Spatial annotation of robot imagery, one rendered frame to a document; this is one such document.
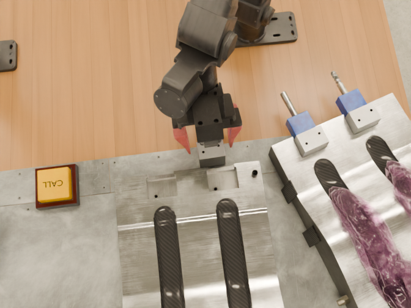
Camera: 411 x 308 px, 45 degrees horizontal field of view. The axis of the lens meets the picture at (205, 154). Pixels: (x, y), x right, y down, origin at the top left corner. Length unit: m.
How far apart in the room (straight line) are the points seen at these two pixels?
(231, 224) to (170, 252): 0.11
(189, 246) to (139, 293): 0.11
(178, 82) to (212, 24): 0.10
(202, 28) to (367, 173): 0.41
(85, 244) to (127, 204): 0.14
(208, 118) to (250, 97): 0.27
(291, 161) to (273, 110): 0.14
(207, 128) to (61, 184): 0.33
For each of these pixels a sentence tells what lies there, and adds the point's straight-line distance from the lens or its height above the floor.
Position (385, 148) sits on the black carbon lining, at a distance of 0.97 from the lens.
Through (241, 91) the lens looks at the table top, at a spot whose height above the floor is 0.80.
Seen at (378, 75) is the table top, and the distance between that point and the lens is 1.09.
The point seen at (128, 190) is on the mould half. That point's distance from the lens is 0.87.
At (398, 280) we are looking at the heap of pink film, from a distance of 0.88.
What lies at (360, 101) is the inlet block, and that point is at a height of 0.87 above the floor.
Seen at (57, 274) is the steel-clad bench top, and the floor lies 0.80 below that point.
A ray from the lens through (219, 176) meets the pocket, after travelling 0.89.
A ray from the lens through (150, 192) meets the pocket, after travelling 0.90.
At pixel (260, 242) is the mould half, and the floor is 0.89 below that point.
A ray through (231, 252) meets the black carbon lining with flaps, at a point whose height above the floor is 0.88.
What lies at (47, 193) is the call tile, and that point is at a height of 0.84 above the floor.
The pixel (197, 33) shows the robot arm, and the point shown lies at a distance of 0.75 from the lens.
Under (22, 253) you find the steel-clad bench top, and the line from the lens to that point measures 1.00.
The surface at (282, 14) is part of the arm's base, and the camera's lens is 1.11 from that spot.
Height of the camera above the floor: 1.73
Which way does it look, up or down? 72 degrees down
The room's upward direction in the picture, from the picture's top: 5 degrees counter-clockwise
